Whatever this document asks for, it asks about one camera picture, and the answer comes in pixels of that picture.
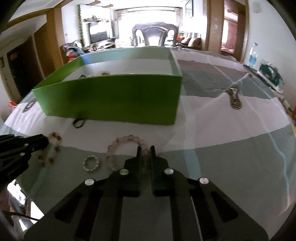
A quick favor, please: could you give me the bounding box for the red white bead bracelet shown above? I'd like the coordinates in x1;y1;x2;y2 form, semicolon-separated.
38;131;63;167

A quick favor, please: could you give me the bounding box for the small rhinestone ring bracelet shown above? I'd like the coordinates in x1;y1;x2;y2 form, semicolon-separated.
82;155;101;173

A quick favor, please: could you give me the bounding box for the pink bead bracelet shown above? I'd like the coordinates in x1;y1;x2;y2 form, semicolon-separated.
106;134;151;171

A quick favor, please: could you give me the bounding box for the plaid tablecloth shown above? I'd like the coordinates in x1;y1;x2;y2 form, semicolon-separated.
1;49;295;237

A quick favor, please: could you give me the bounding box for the chair with clothes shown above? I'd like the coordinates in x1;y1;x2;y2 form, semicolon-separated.
62;40;89;62

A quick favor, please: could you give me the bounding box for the flat screen television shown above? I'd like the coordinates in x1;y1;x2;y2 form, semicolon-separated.
88;24;109;44

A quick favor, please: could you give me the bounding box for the green cardboard box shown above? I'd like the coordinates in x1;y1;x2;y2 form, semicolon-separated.
33;47;183;125

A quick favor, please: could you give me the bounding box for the green ivy garland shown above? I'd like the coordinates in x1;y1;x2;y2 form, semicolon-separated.
77;5;85;47

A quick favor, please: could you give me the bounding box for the green tissue pack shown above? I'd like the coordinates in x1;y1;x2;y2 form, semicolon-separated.
257;59;285;90

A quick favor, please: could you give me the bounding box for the plastic water bottle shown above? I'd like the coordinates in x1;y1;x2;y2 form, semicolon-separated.
247;43;258;69

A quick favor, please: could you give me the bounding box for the dark wooden chair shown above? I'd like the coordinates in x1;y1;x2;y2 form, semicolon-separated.
132;22;179;47

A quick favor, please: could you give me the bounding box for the small black hair tie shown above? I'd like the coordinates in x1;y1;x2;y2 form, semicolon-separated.
72;117;87;129

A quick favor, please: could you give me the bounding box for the framed wall picture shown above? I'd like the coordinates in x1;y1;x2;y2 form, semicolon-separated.
185;0;194;18

